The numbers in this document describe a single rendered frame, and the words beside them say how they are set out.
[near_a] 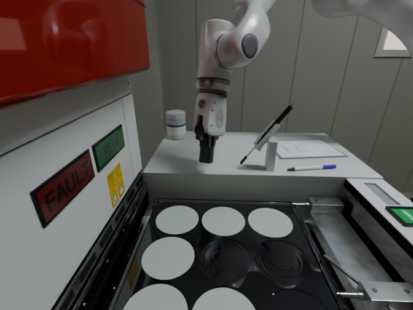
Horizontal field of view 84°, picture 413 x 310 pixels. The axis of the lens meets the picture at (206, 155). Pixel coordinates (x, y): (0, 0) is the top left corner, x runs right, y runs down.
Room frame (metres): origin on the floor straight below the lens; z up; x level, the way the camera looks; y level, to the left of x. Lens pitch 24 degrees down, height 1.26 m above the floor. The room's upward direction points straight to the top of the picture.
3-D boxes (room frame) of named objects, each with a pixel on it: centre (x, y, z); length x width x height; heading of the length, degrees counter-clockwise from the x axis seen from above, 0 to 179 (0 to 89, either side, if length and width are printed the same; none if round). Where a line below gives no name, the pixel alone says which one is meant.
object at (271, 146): (0.56, -0.15, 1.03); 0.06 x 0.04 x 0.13; 87
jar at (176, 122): (0.81, 0.11, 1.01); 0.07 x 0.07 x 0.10
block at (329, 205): (0.49, -0.31, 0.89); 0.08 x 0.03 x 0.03; 87
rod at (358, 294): (0.25, -0.24, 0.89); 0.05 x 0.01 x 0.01; 87
